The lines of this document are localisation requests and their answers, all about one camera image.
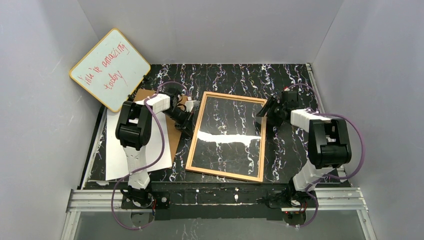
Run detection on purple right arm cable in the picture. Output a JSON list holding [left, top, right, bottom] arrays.
[[283, 82, 365, 229]]

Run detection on printed colour photo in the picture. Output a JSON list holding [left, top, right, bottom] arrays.
[[105, 110, 172, 181]]

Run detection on aluminium mounting rail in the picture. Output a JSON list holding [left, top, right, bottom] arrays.
[[66, 187, 369, 212]]

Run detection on brown frame backing board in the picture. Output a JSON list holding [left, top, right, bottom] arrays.
[[134, 89, 182, 162]]

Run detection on wooden picture frame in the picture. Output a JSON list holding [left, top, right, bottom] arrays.
[[184, 91, 269, 184]]

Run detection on clear frame glass sheet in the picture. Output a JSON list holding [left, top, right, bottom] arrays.
[[190, 96, 265, 178]]

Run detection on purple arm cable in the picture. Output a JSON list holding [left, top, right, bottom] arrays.
[[110, 81, 191, 232], [283, 82, 365, 229]]

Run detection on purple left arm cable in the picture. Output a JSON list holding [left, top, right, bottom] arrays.
[[110, 81, 191, 232]]

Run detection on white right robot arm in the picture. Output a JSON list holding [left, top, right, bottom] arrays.
[[256, 90, 352, 193]]

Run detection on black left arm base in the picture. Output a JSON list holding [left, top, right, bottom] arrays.
[[120, 189, 170, 210]]

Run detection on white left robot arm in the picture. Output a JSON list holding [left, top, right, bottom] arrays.
[[115, 88, 199, 190]]

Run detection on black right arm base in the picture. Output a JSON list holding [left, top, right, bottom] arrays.
[[265, 189, 317, 211]]

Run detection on yellow-edged whiteboard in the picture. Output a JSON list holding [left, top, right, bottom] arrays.
[[69, 28, 151, 113]]

